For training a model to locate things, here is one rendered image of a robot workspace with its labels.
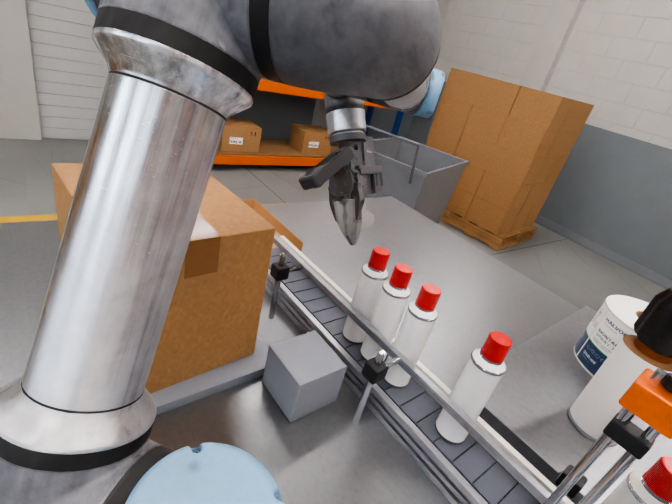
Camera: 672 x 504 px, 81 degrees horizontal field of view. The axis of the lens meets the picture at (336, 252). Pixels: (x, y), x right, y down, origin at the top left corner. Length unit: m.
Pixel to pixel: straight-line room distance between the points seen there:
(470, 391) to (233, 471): 0.40
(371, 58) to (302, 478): 0.57
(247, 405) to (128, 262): 0.47
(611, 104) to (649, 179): 0.87
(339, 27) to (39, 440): 0.33
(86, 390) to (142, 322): 0.06
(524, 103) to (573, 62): 1.63
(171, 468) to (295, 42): 0.31
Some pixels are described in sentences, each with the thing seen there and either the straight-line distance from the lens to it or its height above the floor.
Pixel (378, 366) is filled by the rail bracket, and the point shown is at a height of 0.97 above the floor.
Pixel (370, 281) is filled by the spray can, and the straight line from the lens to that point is 0.73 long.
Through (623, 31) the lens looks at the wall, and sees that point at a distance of 5.35.
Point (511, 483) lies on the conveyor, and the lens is 0.74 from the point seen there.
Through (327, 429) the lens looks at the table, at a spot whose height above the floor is 0.83.
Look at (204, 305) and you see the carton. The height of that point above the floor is 1.00.
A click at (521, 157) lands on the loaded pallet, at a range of 3.88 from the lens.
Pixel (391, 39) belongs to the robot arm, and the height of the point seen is 1.41.
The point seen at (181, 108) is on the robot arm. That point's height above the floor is 1.33.
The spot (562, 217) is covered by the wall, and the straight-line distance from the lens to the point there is 5.31.
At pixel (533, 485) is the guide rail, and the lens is 0.64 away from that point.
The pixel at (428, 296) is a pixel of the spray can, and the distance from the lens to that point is 0.65.
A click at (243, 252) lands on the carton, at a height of 1.09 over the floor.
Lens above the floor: 1.40
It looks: 28 degrees down
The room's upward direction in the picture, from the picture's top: 15 degrees clockwise
